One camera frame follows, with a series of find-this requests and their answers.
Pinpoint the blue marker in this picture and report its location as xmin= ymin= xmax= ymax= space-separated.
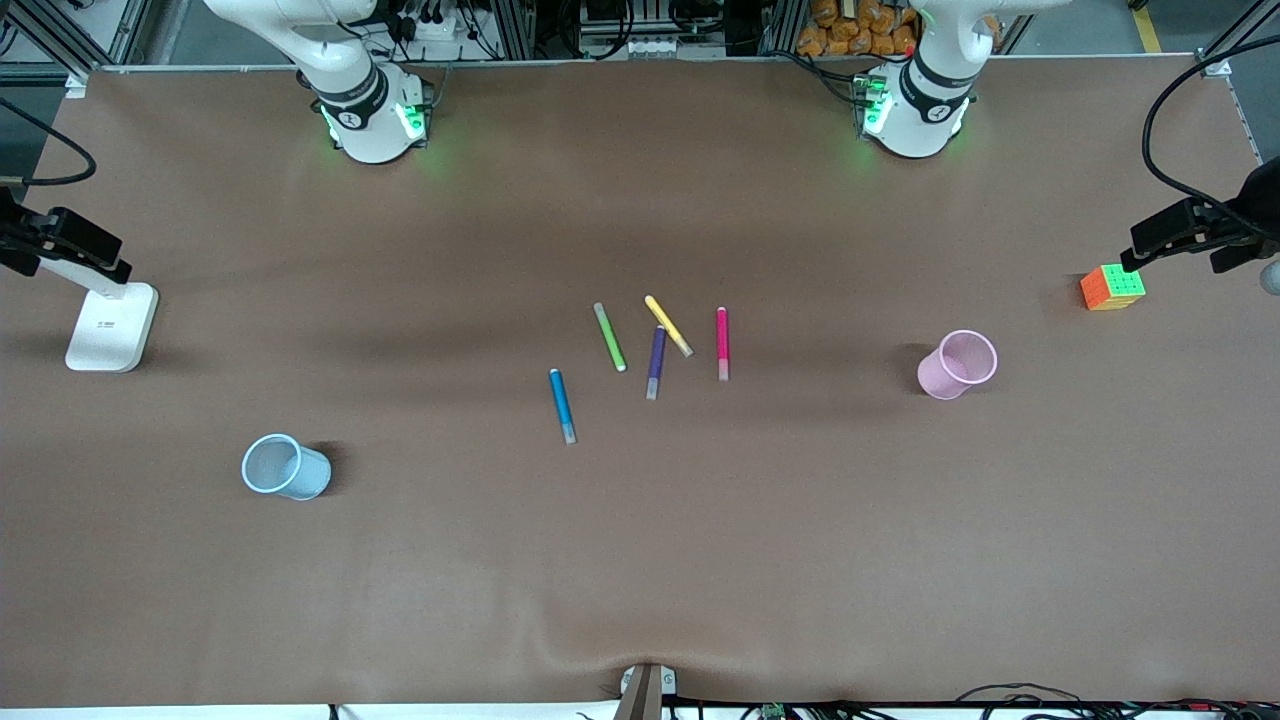
xmin=549 ymin=369 xmax=578 ymax=445

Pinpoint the white stand with pole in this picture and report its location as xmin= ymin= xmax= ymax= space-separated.
xmin=40 ymin=255 xmax=159 ymax=373

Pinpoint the colourful puzzle cube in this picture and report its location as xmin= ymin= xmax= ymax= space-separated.
xmin=1080 ymin=263 xmax=1147 ymax=312

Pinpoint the pink mesh cup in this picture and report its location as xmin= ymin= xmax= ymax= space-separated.
xmin=917 ymin=330 xmax=999 ymax=401

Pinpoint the blue mesh cup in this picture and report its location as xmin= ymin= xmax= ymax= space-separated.
xmin=241 ymin=433 xmax=332 ymax=501

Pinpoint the bag of orange items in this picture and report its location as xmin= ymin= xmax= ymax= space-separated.
xmin=797 ymin=0 xmax=919 ymax=58

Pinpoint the white power strip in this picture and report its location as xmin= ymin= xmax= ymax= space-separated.
xmin=395 ymin=10 xmax=471 ymax=46

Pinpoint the yellow marker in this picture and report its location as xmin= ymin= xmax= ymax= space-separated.
xmin=644 ymin=295 xmax=694 ymax=358

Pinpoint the green marker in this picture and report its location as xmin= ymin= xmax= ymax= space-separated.
xmin=593 ymin=302 xmax=628 ymax=373

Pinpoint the aluminium frame strut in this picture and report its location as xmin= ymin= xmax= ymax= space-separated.
xmin=1195 ymin=10 xmax=1280 ymax=73
xmin=0 ymin=0 xmax=96 ymax=76

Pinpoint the aluminium frame post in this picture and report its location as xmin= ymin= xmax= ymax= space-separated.
xmin=765 ymin=0 xmax=801 ymax=56
xmin=495 ymin=0 xmax=536 ymax=61

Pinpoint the silver table edge rail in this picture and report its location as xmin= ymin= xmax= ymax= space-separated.
xmin=88 ymin=52 xmax=1201 ymax=74

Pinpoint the grey metal camera mount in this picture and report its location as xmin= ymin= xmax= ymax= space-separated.
xmin=612 ymin=663 xmax=677 ymax=720

